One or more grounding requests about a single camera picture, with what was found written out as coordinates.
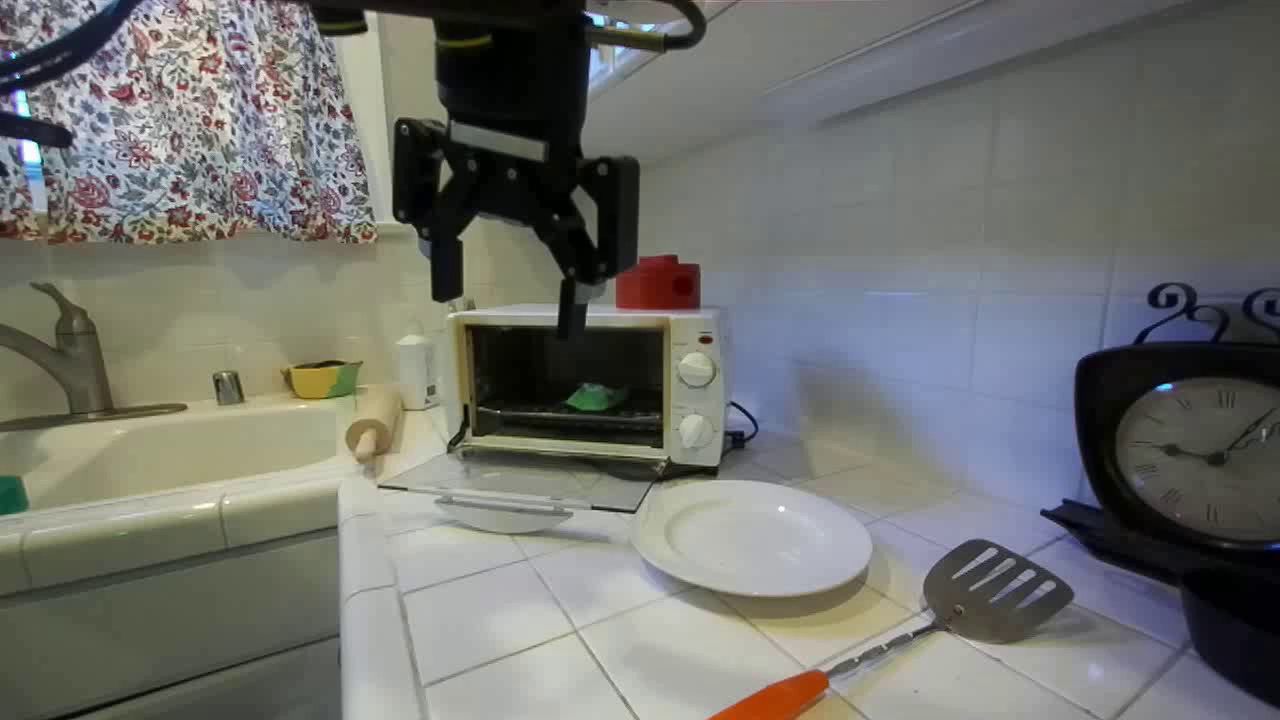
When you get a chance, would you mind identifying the white sink basin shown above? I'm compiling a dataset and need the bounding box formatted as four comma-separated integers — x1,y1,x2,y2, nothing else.
0,401,342,512

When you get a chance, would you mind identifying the black table clock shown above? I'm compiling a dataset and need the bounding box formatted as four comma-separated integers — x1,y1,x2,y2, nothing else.
1071,278,1280,557

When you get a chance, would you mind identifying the white toaster oven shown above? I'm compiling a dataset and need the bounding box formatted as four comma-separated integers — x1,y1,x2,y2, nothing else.
445,302,728,470

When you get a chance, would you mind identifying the white round plate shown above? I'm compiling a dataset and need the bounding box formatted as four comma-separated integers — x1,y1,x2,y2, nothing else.
632,478,873,600

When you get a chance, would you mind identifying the yellow green bowl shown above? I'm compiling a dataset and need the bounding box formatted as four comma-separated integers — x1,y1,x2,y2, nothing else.
283,361,359,401

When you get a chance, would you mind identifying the green object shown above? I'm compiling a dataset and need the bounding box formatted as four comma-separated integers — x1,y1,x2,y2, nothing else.
563,382,621,412

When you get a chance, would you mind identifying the orange-handled metal spatula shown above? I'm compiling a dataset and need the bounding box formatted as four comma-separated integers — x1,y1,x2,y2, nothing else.
713,539,1077,720

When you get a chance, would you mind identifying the metal sink faucet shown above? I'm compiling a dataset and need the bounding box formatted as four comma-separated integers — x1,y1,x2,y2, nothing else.
0,278,171,432

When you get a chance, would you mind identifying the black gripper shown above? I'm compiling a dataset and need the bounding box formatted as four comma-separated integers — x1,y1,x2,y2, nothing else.
392,121,640,340

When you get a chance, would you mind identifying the glass oven door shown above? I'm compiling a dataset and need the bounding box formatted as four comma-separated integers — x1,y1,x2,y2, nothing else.
382,457,653,517

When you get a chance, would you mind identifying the floral curtain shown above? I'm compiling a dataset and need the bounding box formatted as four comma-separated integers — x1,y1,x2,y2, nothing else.
0,0,376,245

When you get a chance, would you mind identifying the wooden rolling pin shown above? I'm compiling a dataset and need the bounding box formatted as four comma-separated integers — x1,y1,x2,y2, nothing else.
342,388,405,470

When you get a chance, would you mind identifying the red cylindrical container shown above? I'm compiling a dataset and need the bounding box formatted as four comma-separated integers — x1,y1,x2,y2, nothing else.
614,254,700,311

